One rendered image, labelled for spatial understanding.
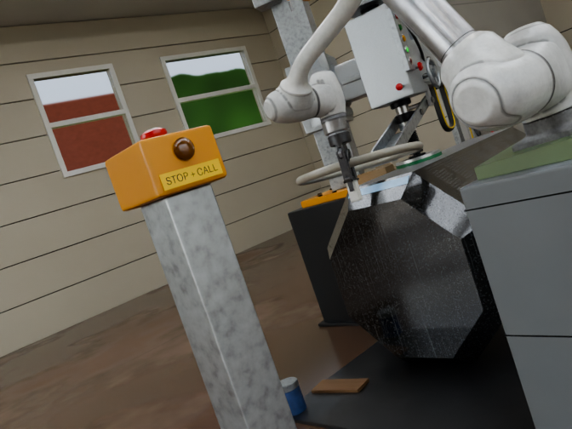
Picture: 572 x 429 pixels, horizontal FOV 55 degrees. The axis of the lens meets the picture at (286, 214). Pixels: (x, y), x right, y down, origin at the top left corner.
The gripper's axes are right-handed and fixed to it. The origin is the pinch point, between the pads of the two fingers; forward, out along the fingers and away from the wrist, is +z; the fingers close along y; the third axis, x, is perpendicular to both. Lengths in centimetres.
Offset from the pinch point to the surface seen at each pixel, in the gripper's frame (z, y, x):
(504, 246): 22, -40, -40
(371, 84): -45, 75, -7
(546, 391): 61, -37, -40
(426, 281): 41, 34, -11
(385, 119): -92, 717, 58
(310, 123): -44, 135, 40
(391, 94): -37, 74, -14
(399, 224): 17.2, 33.8, -7.2
